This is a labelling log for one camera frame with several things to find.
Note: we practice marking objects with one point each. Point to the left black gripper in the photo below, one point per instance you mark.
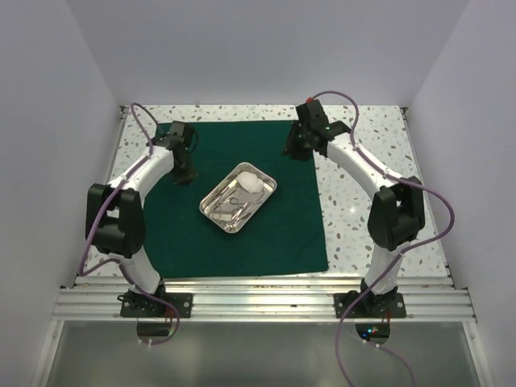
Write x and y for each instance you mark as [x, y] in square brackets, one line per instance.
[186, 177]

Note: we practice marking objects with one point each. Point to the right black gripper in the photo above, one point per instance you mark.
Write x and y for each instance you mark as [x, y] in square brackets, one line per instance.
[289, 149]

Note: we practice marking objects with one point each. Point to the steel instrument tray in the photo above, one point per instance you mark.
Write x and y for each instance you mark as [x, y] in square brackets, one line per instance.
[228, 187]

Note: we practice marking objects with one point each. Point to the green surgical cloth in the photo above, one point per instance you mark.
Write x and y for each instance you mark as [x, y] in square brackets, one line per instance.
[284, 236]

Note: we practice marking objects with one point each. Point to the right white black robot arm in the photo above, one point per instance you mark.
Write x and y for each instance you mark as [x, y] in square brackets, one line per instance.
[397, 209]

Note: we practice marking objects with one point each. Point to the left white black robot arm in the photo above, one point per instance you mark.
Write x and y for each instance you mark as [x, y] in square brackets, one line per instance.
[115, 223]

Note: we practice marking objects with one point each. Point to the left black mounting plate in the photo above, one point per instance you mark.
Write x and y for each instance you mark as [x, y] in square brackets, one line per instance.
[157, 306]

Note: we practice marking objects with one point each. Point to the black mounting plate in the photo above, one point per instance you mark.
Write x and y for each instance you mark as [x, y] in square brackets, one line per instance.
[157, 306]
[390, 305]

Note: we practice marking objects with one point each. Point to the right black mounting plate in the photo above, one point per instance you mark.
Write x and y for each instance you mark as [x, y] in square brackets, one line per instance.
[390, 305]

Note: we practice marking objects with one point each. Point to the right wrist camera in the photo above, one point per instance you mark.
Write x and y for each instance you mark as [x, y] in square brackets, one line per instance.
[311, 114]

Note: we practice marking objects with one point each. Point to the aluminium rail frame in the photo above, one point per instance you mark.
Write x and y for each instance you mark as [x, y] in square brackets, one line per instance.
[438, 336]

